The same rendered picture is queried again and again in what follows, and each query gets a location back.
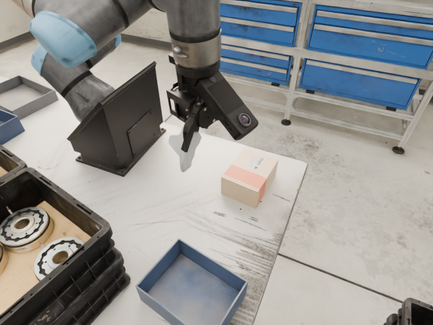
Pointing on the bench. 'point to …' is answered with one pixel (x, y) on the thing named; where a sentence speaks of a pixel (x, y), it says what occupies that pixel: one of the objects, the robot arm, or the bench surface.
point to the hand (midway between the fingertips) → (212, 153)
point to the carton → (249, 177)
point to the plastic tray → (24, 96)
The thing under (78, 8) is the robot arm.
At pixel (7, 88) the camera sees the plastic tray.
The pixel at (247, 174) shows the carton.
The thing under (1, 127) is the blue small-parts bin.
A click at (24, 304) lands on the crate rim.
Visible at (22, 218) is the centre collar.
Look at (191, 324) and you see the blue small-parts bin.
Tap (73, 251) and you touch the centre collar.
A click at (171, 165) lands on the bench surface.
